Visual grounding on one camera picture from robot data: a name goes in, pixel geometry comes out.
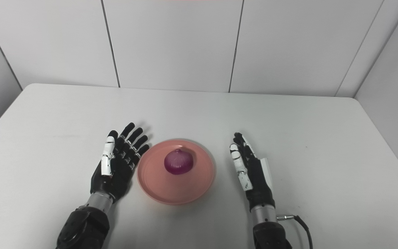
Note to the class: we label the purple red onion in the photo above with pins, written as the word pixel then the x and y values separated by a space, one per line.
pixel 178 162

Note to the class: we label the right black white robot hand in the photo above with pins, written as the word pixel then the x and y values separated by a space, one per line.
pixel 257 180

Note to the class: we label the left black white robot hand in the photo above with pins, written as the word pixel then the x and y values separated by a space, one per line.
pixel 121 169

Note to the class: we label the pink round plate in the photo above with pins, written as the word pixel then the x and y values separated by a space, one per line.
pixel 192 183

